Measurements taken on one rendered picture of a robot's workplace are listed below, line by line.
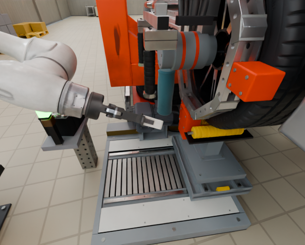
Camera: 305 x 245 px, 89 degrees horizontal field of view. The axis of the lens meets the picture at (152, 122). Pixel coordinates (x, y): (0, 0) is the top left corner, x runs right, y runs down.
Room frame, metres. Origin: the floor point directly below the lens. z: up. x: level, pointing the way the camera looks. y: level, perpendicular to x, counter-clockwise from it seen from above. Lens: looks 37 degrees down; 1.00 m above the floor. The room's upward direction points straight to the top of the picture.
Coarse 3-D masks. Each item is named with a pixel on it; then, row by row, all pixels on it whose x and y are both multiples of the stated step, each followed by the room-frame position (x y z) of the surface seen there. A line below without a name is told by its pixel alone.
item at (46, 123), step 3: (51, 117) 0.55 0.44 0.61; (42, 120) 0.53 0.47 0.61; (45, 120) 0.53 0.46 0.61; (48, 120) 0.53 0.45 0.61; (51, 120) 0.54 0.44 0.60; (54, 120) 0.56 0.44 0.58; (42, 123) 0.53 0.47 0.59; (45, 123) 0.53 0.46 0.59; (48, 123) 0.53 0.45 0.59; (51, 123) 0.53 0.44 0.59; (54, 123) 0.55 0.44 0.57; (45, 126) 0.53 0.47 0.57; (48, 126) 0.53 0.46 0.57; (51, 126) 0.53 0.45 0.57
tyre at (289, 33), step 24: (288, 0) 0.42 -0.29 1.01; (288, 24) 0.39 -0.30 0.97; (264, 48) 0.43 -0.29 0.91; (288, 48) 0.37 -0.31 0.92; (192, 72) 0.89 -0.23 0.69; (288, 72) 0.37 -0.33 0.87; (288, 96) 0.37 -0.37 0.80; (216, 120) 0.53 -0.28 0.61; (240, 120) 0.41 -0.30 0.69; (264, 120) 0.41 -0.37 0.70
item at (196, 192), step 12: (180, 156) 0.72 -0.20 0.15; (180, 168) 0.65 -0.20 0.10; (192, 180) 0.53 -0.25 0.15; (228, 180) 0.53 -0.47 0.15; (240, 180) 0.53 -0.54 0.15; (192, 192) 0.45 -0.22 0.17; (204, 192) 0.44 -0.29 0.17; (216, 192) 0.45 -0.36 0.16; (228, 192) 0.46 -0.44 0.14; (240, 192) 0.47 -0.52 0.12
